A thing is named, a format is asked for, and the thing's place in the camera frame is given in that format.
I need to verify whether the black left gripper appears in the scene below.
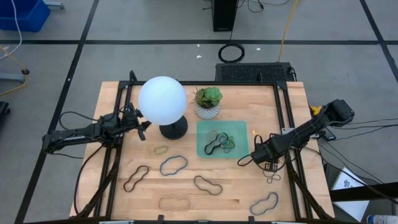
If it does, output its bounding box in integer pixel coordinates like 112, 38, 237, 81
119, 113, 152, 141

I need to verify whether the black metal beam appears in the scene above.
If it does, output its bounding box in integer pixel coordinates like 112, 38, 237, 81
329, 182, 398, 203

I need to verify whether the coiled black cable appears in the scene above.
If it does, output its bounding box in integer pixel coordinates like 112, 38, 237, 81
218, 42, 246, 64

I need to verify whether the black computer tower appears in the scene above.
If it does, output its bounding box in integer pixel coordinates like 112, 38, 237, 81
211, 0, 239, 32

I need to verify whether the black aluminium table frame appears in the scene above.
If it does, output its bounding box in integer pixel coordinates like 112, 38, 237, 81
70, 70, 336, 224

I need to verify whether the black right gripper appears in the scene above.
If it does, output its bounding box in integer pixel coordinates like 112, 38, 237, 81
251, 134, 285, 173

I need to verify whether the black chair base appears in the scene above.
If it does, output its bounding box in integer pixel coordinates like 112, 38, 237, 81
0, 101, 11, 125

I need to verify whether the white spray bottle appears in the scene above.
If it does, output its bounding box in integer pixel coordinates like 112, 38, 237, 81
366, 214, 398, 224

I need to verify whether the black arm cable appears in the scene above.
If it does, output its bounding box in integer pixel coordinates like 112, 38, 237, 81
58, 111, 100, 131
73, 143, 105, 216

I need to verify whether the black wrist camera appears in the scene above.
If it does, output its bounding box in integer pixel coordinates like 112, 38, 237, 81
126, 102, 139, 116
251, 148, 265, 164

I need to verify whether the white printed paper box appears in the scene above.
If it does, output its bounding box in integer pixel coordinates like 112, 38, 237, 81
330, 167, 371, 222

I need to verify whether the blue plastic storage bin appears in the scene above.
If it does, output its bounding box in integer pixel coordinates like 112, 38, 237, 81
0, 0, 51, 33

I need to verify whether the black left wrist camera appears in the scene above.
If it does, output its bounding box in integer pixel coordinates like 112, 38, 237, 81
126, 102, 139, 116

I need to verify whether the white floor cable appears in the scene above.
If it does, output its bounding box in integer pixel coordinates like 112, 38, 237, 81
0, 0, 23, 60

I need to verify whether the blue wide rubber band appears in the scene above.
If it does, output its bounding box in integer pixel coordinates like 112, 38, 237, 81
249, 192, 279, 217
159, 155, 189, 177

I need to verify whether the black wide rubber band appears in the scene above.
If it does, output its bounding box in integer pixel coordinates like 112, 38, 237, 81
204, 131, 230, 156
193, 175, 224, 196
123, 165, 150, 193

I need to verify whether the orange floor cable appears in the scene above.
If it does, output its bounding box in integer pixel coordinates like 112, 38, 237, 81
0, 45, 29, 96

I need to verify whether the yellow hanging cable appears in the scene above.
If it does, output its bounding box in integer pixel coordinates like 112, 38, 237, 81
277, 0, 299, 62

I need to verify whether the succulent plant in patterned pot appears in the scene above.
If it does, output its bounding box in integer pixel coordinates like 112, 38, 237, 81
190, 86, 224, 121

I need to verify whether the teal translucent plastic bin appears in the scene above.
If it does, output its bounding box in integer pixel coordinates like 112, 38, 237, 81
196, 120, 250, 159

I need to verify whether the black vented equipment box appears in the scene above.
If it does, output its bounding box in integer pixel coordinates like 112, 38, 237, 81
215, 62, 295, 83

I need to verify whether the tan wide rubber band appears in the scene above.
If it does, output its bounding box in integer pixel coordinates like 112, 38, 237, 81
157, 195, 191, 212

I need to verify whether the grey metal stand leg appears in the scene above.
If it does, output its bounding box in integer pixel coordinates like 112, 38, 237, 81
0, 68, 30, 83

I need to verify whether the white globe lamp black base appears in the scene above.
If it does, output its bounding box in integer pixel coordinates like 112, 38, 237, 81
137, 75, 189, 141

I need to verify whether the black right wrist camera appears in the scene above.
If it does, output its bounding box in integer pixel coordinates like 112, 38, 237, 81
251, 148, 265, 164

